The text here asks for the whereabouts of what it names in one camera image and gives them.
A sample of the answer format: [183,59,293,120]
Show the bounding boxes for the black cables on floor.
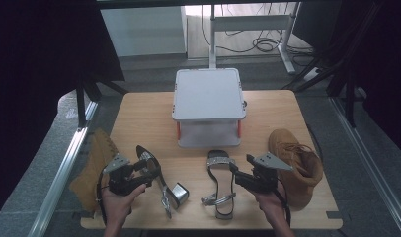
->
[201,3,315,67]

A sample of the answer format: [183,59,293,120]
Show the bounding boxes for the person's left hand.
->
[101,183,147,228]

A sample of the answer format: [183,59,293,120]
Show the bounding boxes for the white two-tier shoe rack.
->
[171,67,248,149]

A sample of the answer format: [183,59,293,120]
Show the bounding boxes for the black metal stand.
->
[281,55,359,128]
[75,74,129,129]

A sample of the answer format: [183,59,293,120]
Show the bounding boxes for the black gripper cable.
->
[95,167,108,225]
[277,177,292,227]

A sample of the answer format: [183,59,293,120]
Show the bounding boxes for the aluminium floor rail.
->
[27,100,100,237]
[330,97,401,237]

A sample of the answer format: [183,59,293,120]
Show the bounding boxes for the person's right hand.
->
[252,182,288,225]

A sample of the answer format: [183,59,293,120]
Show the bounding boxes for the silver strappy heeled sandal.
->
[135,144,191,220]
[201,149,238,220]

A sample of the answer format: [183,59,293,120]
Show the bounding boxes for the white cabinet panel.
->
[100,6,188,58]

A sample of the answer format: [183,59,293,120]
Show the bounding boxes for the white power strip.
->
[301,66,322,83]

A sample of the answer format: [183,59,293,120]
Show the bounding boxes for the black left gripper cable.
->
[95,167,108,225]

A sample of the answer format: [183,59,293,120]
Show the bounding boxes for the tan suede lace-up boot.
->
[267,127,324,209]
[69,127,120,213]

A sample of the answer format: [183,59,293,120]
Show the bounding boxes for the white metal desk frame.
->
[207,1,302,75]

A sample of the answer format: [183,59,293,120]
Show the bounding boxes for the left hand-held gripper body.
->
[103,153,142,197]

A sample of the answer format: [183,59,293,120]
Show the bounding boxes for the dark curtain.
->
[336,0,401,160]
[0,0,125,222]

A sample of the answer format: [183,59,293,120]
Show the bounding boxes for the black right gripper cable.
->
[277,177,292,227]

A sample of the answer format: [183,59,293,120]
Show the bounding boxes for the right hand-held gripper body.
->
[249,152,294,196]

